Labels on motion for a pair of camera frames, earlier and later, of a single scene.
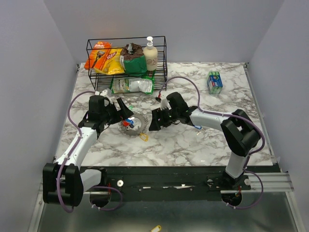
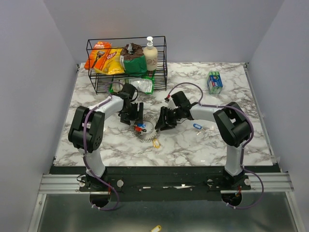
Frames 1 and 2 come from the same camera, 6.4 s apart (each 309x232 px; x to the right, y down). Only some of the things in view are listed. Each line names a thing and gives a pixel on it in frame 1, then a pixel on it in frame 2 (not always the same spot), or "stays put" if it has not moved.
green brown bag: (133, 61) stays put
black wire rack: (128, 64) stays put
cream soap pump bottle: (151, 55) stays put
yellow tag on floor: (156, 228) stays put
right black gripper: (155, 124) → (168, 124)
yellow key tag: (145, 135) → (156, 143)
